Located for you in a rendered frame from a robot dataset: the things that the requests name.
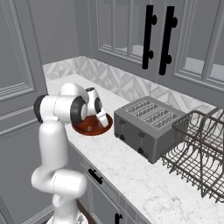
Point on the grey drawer front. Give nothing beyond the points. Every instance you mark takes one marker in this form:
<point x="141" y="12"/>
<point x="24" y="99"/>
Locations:
<point x="102" y="182"/>

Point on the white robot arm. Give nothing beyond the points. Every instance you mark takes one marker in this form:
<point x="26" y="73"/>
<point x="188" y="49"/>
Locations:
<point x="55" y="151"/>

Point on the grey tall panelled cabinet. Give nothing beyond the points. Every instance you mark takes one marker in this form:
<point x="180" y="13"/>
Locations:
<point x="20" y="110"/>

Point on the grey lower cupboard door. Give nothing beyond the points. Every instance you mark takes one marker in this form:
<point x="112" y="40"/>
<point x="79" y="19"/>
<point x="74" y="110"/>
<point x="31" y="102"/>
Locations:
<point x="100" y="204"/>

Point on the grey glass cupboard door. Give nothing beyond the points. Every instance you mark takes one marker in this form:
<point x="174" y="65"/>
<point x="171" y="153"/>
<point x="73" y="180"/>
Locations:
<point x="122" y="32"/>
<point x="195" y="43"/>

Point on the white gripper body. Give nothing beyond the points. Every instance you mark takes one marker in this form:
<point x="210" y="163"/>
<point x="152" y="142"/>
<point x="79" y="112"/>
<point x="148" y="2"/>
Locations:
<point x="103" y="119"/>

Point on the brown round bowl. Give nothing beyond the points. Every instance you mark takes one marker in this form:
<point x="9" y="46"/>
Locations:
<point x="92" y="126"/>

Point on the grey four-slot toaster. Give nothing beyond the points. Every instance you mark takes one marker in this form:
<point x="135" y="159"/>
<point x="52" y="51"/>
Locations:
<point x="145" y="128"/>

